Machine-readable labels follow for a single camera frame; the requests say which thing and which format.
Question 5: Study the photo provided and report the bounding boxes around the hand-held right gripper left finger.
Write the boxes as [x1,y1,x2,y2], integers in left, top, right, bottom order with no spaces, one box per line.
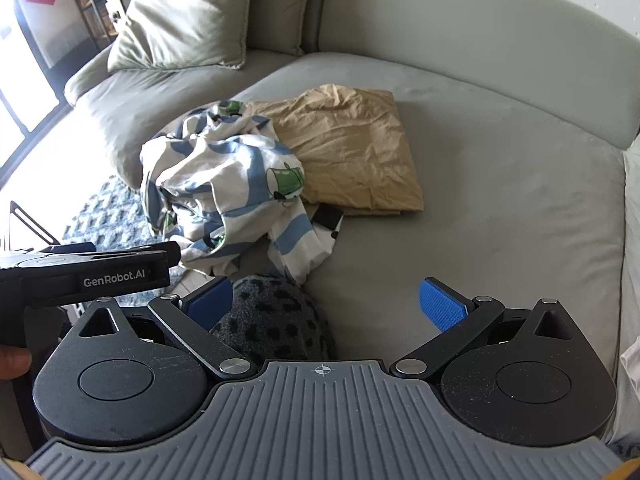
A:
[65,276,251,381]

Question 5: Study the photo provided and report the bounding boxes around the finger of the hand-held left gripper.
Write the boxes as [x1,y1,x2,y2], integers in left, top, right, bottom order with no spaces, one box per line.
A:
[149,241,182,289]

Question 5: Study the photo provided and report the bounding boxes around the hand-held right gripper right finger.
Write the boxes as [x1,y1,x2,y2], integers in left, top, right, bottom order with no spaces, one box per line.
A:
[391,277,583,381]

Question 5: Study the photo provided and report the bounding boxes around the white blue printed garment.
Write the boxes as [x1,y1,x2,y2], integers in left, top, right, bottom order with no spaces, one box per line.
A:
[140,100,346,286]

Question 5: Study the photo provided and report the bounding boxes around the khaki pants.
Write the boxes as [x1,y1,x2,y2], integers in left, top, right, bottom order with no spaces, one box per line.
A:
[245,84,426,218]

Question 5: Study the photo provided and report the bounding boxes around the person's left hand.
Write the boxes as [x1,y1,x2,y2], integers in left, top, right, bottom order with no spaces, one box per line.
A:
[0,347,32,380]

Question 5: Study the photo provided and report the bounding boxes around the black metal stand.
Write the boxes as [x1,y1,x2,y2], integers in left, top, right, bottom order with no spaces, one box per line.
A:
[9,200,61,251]

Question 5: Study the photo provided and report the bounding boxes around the person's leg in leopard pants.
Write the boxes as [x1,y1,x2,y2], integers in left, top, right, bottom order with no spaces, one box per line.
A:
[210,272,337,361]

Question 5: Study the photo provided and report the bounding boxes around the blue patterned rug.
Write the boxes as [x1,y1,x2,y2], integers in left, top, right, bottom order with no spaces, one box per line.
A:
[60,175,188,308]

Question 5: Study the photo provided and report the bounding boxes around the grey sofa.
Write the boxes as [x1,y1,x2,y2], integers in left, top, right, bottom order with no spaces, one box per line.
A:
[65,0,640,376]

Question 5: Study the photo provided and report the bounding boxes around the large grey pillow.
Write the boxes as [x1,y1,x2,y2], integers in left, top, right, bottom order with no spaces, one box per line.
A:
[620,150,640,358]

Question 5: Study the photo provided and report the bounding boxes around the grey-green throw cushion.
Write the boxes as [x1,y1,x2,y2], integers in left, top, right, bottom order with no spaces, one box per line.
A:
[107,0,251,70]

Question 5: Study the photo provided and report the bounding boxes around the grey sofa back cushion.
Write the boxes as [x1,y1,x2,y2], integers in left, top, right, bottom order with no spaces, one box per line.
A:
[245,0,326,57]

